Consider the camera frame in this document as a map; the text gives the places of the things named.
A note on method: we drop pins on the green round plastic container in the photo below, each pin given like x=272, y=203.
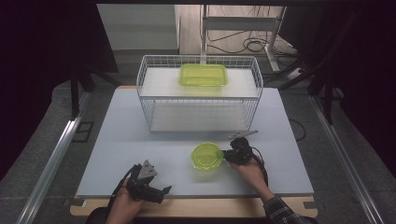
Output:
x=206, y=157

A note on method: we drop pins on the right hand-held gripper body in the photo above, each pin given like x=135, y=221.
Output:
x=241, y=151

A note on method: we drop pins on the person's left hand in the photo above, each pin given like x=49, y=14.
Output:
x=124, y=208

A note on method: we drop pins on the white cabinet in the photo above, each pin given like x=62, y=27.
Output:
x=138, y=28

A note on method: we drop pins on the white metal desk frame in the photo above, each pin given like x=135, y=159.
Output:
x=239, y=23

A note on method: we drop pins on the green rectangular plastic container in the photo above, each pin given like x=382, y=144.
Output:
x=203, y=75

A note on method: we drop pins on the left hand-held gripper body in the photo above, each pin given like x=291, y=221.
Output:
x=141, y=185

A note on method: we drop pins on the white power strip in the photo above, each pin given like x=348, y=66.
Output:
x=294, y=73

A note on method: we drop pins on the person's right hand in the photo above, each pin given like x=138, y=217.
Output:
x=253, y=175

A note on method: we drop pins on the black curtain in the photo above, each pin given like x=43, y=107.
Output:
x=370, y=77
x=34, y=62

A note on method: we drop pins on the aluminium rail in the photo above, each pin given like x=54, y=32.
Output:
x=53, y=161
x=345, y=161

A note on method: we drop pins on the black metal stand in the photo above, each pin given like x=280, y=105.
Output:
x=74, y=93
x=327, y=99

